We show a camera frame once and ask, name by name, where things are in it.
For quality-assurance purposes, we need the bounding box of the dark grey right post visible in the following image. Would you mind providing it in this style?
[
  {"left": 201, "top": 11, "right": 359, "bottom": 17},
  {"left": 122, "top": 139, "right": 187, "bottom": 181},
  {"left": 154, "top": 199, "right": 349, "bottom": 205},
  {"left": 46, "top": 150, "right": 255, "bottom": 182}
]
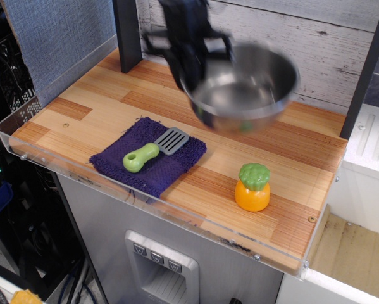
[{"left": 339, "top": 21, "right": 379, "bottom": 139}]

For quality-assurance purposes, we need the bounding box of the grey water dispenser panel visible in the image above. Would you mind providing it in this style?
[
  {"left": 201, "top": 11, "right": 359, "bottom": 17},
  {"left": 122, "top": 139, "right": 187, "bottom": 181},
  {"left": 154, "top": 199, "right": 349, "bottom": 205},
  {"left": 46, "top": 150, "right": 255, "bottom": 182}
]
[{"left": 125, "top": 230, "right": 200, "bottom": 303}]

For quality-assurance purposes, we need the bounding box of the clear acrylic table guard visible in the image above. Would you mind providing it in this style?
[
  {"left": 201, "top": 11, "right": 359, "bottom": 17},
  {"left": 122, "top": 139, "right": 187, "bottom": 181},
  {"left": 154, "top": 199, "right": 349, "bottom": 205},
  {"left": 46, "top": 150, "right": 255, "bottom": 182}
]
[{"left": 0, "top": 92, "right": 347, "bottom": 276}]

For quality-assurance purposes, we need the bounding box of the green handled grey toy spatula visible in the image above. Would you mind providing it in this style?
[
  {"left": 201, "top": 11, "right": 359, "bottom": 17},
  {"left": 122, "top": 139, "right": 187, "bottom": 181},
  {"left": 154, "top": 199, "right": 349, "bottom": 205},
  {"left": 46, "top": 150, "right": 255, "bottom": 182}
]
[{"left": 123, "top": 127, "right": 189, "bottom": 173}]

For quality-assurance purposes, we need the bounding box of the silver toy fridge cabinet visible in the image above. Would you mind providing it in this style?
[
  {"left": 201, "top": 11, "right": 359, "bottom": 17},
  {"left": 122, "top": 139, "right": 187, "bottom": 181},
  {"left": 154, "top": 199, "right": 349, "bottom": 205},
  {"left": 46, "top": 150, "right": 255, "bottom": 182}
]
[{"left": 59, "top": 176, "right": 283, "bottom": 303}]

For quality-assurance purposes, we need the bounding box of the orange toy carrot green top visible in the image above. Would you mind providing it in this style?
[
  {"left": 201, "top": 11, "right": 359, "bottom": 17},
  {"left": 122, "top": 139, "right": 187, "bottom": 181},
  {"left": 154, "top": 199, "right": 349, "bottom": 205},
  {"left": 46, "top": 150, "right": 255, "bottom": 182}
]
[{"left": 234, "top": 163, "right": 271, "bottom": 212}]

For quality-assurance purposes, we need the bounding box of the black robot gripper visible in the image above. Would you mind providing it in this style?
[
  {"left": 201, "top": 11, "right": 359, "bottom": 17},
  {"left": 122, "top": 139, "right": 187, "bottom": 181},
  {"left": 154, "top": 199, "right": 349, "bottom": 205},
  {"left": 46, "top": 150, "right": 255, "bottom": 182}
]
[{"left": 143, "top": 1, "right": 232, "bottom": 91}]

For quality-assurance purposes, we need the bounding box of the purple towel cloth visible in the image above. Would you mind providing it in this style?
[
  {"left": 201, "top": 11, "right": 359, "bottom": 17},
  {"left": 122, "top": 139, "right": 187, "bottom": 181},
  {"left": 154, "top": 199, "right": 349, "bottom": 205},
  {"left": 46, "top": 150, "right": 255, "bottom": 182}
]
[{"left": 89, "top": 117, "right": 207, "bottom": 198}]

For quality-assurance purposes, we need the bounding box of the dark grey left post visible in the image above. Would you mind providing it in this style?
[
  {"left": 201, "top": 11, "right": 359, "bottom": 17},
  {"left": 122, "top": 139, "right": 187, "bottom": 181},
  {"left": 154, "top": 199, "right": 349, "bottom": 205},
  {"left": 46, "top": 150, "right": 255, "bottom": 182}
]
[{"left": 112, "top": 0, "right": 142, "bottom": 73}]

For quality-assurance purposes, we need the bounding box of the yellow object bottom left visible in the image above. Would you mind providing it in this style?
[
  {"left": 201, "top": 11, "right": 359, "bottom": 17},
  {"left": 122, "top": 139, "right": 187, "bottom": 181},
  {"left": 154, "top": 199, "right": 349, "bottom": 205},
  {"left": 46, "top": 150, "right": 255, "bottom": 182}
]
[{"left": 10, "top": 289, "right": 43, "bottom": 304}]

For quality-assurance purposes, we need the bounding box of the blue fabric panel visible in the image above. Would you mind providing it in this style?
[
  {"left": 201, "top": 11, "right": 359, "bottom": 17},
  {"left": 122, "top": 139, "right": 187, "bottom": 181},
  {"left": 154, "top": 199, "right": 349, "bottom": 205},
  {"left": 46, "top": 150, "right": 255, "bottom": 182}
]
[{"left": 1, "top": 0, "right": 117, "bottom": 106}]

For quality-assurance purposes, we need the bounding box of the white toy sink unit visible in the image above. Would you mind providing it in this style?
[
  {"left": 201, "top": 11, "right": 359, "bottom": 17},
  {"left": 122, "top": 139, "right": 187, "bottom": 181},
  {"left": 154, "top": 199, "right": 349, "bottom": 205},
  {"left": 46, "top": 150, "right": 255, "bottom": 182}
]
[{"left": 277, "top": 104, "right": 379, "bottom": 303}]

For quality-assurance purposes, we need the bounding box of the dark grey post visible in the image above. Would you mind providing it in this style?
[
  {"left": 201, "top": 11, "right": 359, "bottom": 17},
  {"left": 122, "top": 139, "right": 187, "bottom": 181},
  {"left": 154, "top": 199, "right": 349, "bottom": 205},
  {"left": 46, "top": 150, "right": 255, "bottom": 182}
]
[
  {"left": 339, "top": 21, "right": 379, "bottom": 139},
  {"left": 112, "top": 0, "right": 142, "bottom": 73}
]

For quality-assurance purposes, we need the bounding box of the stainless steel bowl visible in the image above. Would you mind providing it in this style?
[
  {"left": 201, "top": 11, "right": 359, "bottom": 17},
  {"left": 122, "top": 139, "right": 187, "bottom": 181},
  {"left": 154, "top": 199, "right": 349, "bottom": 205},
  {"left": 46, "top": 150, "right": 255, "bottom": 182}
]
[{"left": 180, "top": 42, "right": 300, "bottom": 133}]

